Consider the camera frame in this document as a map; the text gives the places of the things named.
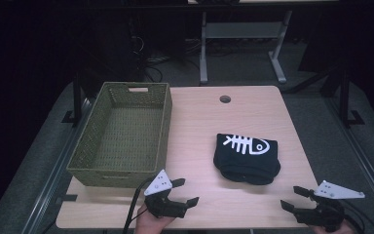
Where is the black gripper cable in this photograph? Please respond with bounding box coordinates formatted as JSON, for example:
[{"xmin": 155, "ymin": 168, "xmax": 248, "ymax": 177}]
[
  {"xmin": 340, "ymin": 200, "xmax": 367, "ymax": 234},
  {"xmin": 122, "ymin": 176, "xmax": 157, "ymax": 234}
]

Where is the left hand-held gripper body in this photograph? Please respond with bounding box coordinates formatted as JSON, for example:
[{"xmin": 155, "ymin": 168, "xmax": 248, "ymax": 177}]
[{"xmin": 143, "ymin": 169, "xmax": 189, "ymax": 219}]

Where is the tangle of floor cables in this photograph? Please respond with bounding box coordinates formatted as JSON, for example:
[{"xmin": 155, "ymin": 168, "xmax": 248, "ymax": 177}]
[{"xmin": 129, "ymin": 32, "xmax": 203, "ymax": 84}]

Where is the aluminium rail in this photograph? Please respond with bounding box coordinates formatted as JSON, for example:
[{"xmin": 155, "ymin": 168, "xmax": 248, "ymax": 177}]
[
  {"xmin": 21, "ymin": 97, "xmax": 94, "ymax": 234},
  {"xmin": 323, "ymin": 97, "xmax": 374, "ymax": 226}
]

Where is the grey metal desk frame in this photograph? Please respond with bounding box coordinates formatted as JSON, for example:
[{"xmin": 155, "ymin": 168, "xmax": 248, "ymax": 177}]
[{"xmin": 199, "ymin": 9, "xmax": 294, "ymax": 85}]

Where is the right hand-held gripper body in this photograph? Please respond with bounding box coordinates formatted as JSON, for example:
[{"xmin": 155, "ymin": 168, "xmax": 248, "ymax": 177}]
[{"xmin": 293, "ymin": 179, "xmax": 366, "ymax": 233}]

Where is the green woven basket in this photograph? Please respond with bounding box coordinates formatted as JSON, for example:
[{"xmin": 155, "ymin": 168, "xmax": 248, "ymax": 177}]
[{"xmin": 65, "ymin": 81, "xmax": 173, "ymax": 189}]

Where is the black tape strip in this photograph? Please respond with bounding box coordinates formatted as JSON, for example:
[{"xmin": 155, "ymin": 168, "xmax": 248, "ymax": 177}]
[{"xmin": 56, "ymin": 193, "xmax": 79, "ymax": 203}]

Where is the black metal stand post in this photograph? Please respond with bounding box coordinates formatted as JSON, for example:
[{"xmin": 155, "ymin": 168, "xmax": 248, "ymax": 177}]
[
  {"xmin": 61, "ymin": 71, "xmax": 86, "ymax": 127},
  {"xmin": 337, "ymin": 68, "xmax": 365, "ymax": 129}
]

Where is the person's left hand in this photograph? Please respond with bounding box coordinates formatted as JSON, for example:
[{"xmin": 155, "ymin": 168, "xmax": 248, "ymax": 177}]
[{"xmin": 133, "ymin": 204, "xmax": 176, "ymax": 234}]

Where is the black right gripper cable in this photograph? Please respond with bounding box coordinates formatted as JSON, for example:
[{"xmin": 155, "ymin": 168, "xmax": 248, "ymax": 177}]
[{"xmin": 340, "ymin": 200, "xmax": 367, "ymax": 234}]

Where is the person's right hand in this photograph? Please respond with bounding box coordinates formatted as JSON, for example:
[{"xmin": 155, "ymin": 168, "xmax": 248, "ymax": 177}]
[{"xmin": 313, "ymin": 220, "xmax": 355, "ymax": 234}]

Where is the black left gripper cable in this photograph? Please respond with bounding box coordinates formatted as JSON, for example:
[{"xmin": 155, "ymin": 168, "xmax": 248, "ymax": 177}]
[{"xmin": 122, "ymin": 176, "xmax": 157, "ymax": 234}]

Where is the black cloth fishbone print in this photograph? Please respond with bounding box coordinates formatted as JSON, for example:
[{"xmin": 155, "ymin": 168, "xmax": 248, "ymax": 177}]
[{"xmin": 212, "ymin": 133, "xmax": 281, "ymax": 186}]

